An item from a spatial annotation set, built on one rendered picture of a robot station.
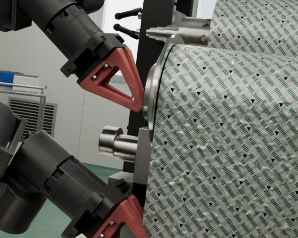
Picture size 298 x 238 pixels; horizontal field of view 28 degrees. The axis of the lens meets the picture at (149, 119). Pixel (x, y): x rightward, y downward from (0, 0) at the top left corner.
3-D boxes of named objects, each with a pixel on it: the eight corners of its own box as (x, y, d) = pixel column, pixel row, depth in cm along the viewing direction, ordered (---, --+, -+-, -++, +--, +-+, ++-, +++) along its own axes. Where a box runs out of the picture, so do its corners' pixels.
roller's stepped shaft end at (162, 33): (148, 42, 99) (151, 23, 99) (183, 46, 98) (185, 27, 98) (143, 41, 96) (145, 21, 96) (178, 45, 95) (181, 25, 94)
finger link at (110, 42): (116, 131, 71) (63, 74, 72) (130, 123, 78) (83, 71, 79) (155, 93, 70) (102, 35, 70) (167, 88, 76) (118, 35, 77)
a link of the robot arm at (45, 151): (17, 131, 67) (46, 120, 72) (-7, 174, 70) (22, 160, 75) (62, 170, 66) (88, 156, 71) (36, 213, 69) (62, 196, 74)
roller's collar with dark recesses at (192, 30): (184, 56, 99) (188, 18, 99) (219, 61, 98) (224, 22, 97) (175, 55, 93) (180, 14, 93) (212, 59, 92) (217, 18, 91)
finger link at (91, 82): (118, 130, 72) (66, 73, 73) (133, 122, 79) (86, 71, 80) (157, 92, 71) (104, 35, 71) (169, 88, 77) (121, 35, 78)
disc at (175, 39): (175, 144, 80) (188, 34, 77) (179, 145, 80) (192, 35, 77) (142, 167, 66) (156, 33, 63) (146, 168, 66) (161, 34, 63)
